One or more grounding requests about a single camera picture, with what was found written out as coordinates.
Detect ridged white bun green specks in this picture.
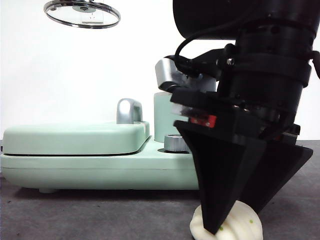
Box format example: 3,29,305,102
189,201,263,240

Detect silver control knob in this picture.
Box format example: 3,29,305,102
163,134,191,153

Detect pale green pot with handle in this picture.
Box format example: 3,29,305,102
153,91,176,143

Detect chrome griddle lid handle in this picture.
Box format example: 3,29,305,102
116,98,144,125

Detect glass lid with green knob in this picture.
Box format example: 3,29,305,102
43,0,122,29

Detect pale green cooker base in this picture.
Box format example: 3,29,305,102
0,136,201,194

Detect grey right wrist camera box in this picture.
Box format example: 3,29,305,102
154,57,216,95

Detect white wall socket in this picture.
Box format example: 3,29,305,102
81,11,105,25

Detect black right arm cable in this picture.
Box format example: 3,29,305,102
174,23,241,78

